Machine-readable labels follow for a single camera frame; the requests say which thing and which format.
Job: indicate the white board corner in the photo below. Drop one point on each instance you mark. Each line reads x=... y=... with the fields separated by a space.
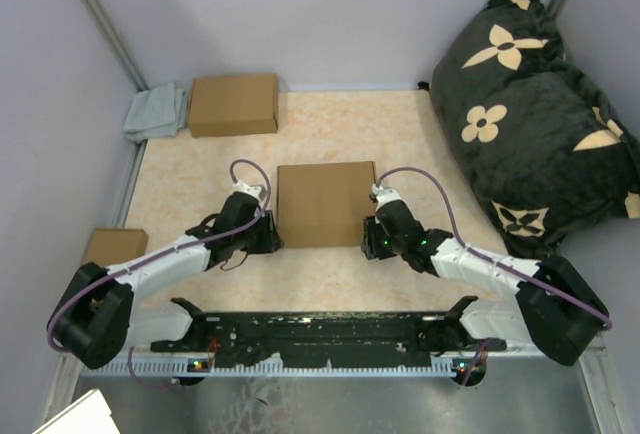
x=90 y=414

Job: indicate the brown cardboard box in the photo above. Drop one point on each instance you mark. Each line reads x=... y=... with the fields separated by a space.
x=234 y=105
x=324 y=205

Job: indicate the aluminium frame rail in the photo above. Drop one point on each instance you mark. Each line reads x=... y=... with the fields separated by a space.
x=408 y=372

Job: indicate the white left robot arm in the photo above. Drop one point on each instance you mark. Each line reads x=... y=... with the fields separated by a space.
x=103 y=311

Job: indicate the black floral pillow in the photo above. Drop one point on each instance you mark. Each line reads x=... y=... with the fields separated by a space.
x=534 y=136

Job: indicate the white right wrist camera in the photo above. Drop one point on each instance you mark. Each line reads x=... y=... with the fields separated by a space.
x=382 y=195

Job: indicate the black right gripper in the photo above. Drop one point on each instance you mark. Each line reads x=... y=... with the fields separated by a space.
x=369 y=246

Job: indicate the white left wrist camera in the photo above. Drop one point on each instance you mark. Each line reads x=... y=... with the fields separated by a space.
x=257 y=191

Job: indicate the folded brown cardboard box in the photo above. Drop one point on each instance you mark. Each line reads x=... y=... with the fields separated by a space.
x=234 y=105

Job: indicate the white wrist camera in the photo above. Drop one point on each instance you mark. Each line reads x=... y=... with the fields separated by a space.
x=382 y=195
x=257 y=191

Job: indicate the grey folded cloth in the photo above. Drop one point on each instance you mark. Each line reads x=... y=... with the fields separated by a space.
x=156 y=113

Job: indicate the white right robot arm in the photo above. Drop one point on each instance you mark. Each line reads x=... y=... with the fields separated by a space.
x=545 y=303

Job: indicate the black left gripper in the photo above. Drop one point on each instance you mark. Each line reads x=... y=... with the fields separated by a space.
x=270 y=241

